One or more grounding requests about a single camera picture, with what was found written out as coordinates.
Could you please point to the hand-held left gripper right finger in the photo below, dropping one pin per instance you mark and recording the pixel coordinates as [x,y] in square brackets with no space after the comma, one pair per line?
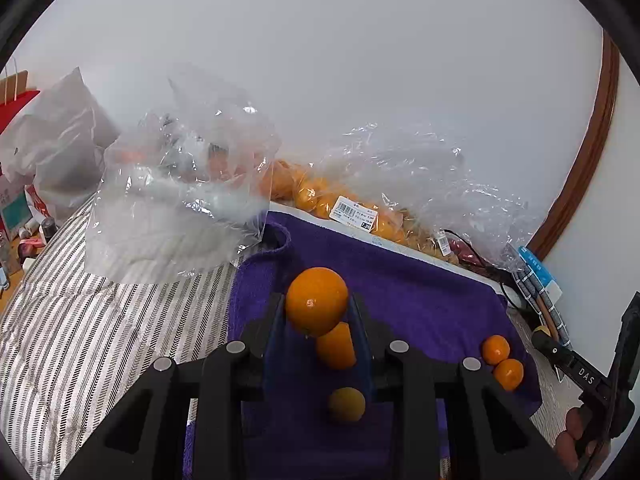
[362,360]

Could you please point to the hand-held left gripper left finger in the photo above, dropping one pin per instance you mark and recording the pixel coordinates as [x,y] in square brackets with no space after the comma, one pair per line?
[276,360]

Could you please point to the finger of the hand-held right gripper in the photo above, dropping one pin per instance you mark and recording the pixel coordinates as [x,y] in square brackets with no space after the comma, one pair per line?
[565,357]

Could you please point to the yellow-green round fruit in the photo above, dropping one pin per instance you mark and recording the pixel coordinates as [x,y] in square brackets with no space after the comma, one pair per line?
[346,404]

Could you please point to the large orange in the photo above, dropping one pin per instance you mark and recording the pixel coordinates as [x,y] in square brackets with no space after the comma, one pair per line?
[317,301]

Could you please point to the person's right hand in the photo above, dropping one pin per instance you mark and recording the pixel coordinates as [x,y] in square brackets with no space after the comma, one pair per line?
[575,432]

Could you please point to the checked folded cloth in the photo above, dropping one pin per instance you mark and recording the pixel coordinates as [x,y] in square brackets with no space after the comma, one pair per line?
[547,315]

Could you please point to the blue and white box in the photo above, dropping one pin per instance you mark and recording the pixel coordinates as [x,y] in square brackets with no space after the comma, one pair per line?
[542,275]

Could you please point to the purple towel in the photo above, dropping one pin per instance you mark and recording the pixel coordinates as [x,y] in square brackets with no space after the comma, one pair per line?
[425,300]

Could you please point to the white board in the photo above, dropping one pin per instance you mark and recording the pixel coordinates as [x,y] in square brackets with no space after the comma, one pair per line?
[400,250]

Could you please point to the dark red packet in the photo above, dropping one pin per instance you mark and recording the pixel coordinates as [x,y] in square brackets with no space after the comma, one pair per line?
[465,252]

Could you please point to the clear bag of oranges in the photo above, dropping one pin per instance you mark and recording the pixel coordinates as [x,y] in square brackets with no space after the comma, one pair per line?
[320,195]

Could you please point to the striped quilt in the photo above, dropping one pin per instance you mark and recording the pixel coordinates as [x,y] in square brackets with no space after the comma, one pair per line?
[100,340]

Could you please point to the plastic bag of oranges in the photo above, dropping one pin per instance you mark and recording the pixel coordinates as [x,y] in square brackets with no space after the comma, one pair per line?
[440,185]

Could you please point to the empty clear plastic bag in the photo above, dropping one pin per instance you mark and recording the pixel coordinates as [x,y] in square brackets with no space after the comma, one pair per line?
[185,185]

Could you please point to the small dark bottle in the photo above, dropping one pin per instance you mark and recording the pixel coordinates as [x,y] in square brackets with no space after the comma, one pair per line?
[48,230]

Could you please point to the teal and white box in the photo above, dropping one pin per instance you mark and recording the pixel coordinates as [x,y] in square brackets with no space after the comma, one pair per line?
[14,207]

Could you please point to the grey plastic bag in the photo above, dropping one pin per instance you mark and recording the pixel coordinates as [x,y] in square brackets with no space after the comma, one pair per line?
[60,145]

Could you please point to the red paper bag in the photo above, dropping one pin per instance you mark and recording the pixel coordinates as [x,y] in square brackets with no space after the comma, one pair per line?
[15,105]

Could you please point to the brown wooden door frame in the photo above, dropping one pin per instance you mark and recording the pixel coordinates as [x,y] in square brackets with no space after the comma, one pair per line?
[580,160]

